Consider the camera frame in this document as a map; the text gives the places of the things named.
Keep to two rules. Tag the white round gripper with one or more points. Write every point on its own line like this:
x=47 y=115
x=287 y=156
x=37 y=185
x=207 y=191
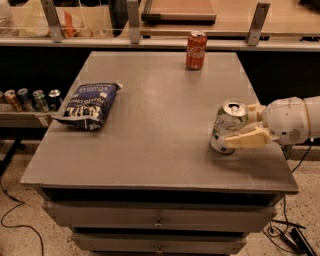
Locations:
x=284 y=120

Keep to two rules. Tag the white green 7up can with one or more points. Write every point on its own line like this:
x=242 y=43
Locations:
x=231 y=116

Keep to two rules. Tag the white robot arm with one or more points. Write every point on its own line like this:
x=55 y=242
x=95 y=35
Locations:
x=313 y=114

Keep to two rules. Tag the red coke can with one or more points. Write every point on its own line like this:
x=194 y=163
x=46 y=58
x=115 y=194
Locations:
x=196 y=47

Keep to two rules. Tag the dark blue can on shelf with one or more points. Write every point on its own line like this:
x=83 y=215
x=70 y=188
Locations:
x=55 y=98

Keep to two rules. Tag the silver green can on shelf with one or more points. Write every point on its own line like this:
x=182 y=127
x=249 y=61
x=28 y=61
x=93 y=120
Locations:
x=40 y=100

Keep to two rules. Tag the blue grey can on shelf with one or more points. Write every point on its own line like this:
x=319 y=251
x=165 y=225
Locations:
x=23 y=94

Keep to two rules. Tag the orange can on shelf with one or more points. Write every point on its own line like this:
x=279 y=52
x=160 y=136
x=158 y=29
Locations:
x=12 y=99

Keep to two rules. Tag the upper drawer with knob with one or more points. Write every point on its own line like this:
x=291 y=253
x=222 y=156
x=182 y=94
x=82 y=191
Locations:
x=216 y=218

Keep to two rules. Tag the drawer with knob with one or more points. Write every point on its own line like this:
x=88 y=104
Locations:
x=216 y=218
x=158 y=244

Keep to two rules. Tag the black power strip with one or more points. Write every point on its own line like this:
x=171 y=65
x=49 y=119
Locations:
x=297 y=241

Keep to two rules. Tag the grey drawer cabinet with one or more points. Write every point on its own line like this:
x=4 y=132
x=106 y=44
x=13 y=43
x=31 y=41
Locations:
x=154 y=146

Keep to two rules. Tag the wooden board on counter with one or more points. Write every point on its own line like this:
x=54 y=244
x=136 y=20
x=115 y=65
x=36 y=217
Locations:
x=157 y=11

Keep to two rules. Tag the blue potato chip bag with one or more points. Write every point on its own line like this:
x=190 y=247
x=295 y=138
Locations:
x=89 y=106

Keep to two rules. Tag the lower drawer with knob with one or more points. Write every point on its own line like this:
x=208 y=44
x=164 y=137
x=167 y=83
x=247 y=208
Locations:
x=158 y=244

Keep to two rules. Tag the orange white bag behind glass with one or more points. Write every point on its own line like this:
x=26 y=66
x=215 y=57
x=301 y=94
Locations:
x=72 y=25

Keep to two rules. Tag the low grey shelf left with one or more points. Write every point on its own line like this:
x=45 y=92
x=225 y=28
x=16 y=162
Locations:
x=13 y=119

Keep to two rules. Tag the grey metal bracket right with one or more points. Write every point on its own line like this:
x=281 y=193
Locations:
x=258 y=20

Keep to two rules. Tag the grey metal bracket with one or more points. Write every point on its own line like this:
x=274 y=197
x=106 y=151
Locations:
x=258 y=20
x=52 y=18
x=134 y=21

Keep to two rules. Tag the grey metal bracket middle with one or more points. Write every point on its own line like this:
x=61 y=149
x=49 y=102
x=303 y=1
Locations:
x=134 y=21

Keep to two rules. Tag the grey metal bracket left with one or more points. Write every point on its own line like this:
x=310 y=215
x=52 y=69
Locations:
x=52 y=18

